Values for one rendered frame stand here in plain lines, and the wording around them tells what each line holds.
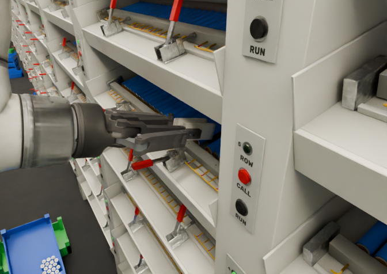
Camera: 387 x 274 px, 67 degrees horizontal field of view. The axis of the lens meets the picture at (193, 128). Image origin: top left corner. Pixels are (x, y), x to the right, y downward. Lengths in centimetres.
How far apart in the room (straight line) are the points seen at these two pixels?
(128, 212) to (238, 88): 79
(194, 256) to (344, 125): 44
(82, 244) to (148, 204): 98
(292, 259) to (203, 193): 16
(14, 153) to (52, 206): 162
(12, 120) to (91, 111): 9
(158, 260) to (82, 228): 96
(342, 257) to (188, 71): 28
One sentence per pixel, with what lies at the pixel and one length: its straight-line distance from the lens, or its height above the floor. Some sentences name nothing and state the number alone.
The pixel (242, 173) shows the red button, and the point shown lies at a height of 102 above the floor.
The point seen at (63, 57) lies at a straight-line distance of 139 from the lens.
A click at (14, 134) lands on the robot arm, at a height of 105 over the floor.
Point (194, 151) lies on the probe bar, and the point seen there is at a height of 94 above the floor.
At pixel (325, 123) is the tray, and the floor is 110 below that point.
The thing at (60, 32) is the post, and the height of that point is 99.
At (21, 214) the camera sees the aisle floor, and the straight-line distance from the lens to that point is 201.
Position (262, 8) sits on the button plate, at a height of 118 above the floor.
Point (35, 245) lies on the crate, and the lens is 164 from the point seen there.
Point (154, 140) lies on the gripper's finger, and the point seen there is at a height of 100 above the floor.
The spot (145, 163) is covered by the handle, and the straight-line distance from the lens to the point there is 49.
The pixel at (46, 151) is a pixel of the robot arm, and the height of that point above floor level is 103.
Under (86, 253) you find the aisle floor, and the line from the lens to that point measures 165.
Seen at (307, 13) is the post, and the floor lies 118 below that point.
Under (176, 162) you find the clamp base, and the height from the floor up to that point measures 91.
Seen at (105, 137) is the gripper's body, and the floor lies 102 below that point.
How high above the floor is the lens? 120
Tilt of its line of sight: 27 degrees down
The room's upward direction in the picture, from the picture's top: straight up
